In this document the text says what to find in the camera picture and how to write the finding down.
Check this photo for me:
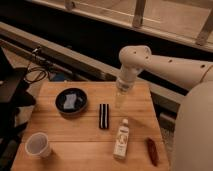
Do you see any black cable bundle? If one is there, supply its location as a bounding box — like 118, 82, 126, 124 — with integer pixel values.
23, 46, 54, 85

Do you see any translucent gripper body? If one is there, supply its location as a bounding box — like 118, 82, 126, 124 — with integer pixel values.
115, 77, 133, 108

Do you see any white paper cup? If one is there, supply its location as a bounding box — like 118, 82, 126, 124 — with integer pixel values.
25, 132, 52, 158

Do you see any black white striped block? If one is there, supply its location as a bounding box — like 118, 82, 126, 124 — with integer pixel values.
99, 104, 109, 129

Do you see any grey cloth piece in bowl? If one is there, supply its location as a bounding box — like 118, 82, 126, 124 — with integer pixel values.
63, 94, 77, 109

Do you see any metal window railing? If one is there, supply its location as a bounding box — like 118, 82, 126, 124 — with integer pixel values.
32, 0, 213, 52

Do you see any small white bottle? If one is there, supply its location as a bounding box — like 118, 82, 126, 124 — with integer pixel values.
113, 118, 129, 159

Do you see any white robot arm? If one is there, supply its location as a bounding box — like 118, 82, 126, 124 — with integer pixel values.
116, 45, 213, 171

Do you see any black round bowl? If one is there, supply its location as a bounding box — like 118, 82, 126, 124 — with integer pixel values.
55, 88, 88, 116

